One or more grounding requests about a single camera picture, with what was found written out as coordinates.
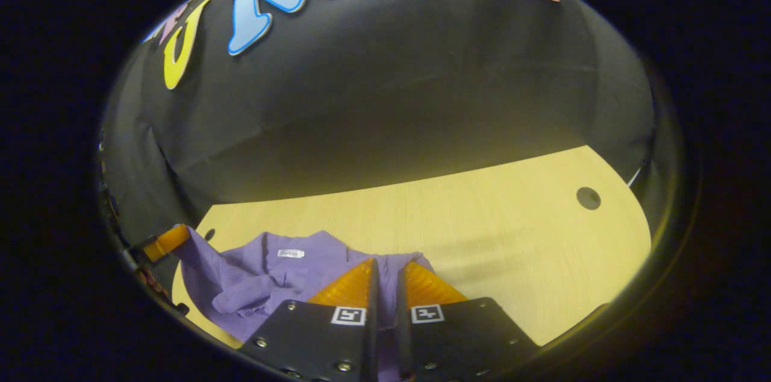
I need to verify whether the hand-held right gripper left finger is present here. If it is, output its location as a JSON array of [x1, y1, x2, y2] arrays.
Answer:
[[239, 257, 381, 382]]

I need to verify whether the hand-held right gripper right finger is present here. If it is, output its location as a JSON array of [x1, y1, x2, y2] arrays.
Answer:
[[394, 260, 541, 381]]

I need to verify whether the purple button shirt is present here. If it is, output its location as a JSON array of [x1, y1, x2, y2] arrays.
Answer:
[[175, 226, 438, 382]]

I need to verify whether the black backdrop cloth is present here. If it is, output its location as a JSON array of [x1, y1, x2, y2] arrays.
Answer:
[[95, 0, 658, 251]]

